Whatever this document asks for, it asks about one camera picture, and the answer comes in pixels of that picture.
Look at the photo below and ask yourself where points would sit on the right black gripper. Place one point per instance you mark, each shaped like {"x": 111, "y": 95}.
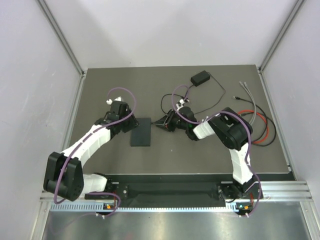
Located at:
{"x": 166, "y": 121}

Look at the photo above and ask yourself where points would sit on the aluminium frame rail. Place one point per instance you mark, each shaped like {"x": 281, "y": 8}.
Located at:
{"x": 278, "y": 191}

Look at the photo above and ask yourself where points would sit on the black power adapter brick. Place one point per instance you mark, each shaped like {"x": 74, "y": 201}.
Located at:
{"x": 200, "y": 78}

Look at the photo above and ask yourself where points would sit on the grey slotted cable duct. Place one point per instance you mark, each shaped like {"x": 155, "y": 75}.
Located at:
{"x": 106, "y": 207}

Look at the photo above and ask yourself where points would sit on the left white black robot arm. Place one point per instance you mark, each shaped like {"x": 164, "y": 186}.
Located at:
{"x": 64, "y": 176}

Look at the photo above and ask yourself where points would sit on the black network switch box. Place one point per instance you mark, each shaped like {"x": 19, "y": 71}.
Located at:
{"x": 141, "y": 135}

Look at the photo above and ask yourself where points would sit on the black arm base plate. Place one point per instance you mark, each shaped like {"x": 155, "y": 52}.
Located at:
{"x": 215, "y": 185}

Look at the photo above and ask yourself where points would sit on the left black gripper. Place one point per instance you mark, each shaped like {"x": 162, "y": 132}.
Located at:
{"x": 133, "y": 123}

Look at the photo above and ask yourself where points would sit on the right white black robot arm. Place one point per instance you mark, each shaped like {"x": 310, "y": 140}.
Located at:
{"x": 232, "y": 130}

